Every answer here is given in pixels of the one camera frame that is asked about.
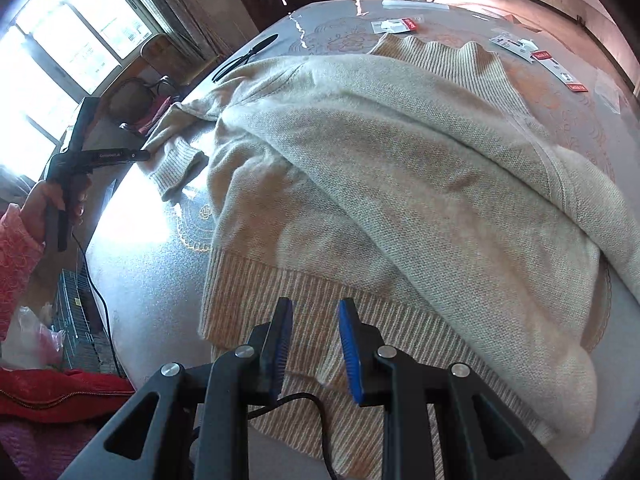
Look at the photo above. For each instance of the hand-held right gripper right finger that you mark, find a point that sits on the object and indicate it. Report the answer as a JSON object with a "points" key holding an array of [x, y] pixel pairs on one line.
{"points": [[350, 360]]}

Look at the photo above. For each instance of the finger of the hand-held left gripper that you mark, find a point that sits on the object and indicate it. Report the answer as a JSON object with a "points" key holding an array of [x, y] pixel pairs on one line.
{"points": [[137, 155]]}

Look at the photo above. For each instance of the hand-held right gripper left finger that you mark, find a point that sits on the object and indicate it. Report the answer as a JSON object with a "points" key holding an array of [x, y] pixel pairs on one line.
{"points": [[277, 355]]}

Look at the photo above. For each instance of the cream knitted sweater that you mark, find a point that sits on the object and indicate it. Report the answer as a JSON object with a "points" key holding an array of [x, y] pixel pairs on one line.
{"points": [[400, 185]]}

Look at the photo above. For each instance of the person's left hand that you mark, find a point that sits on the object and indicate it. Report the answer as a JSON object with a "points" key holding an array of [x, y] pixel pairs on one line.
{"points": [[42, 200]]}

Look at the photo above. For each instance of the red seat cushion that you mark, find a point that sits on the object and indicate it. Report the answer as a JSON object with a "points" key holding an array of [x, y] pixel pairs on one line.
{"points": [[152, 112]]}

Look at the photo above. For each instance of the dark wicker chair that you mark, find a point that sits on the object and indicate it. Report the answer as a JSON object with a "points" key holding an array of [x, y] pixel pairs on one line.
{"points": [[127, 95]]}

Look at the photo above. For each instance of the wooden chair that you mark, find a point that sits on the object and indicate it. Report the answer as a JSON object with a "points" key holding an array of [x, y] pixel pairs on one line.
{"points": [[160, 55]]}

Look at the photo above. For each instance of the window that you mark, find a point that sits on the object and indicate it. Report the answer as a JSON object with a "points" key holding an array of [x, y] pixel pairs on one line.
{"points": [[65, 50]]}

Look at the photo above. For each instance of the window curtain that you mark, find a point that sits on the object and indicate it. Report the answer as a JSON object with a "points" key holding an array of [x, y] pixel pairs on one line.
{"points": [[165, 5]]}

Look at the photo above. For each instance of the black scissors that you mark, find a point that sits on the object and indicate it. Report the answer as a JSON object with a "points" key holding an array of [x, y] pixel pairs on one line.
{"points": [[257, 47]]}

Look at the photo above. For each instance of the pink plastic bag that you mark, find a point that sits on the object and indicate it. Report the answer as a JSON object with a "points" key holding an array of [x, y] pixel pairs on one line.
{"points": [[27, 340]]}

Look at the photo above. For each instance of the red padded jacket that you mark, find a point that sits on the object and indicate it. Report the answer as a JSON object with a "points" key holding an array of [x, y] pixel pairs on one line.
{"points": [[55, 395]]}

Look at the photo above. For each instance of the clear plastic strip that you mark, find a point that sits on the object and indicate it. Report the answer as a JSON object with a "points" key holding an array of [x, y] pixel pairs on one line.
{"points": [[415, 6]]}

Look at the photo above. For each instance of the white red tag strip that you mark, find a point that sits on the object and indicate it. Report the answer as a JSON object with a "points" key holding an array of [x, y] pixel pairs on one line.
{"points": [[520, 47]]}

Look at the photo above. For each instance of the clear plastic bag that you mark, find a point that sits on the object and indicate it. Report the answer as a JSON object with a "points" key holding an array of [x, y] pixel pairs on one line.
{"points": [[607, 94]]}

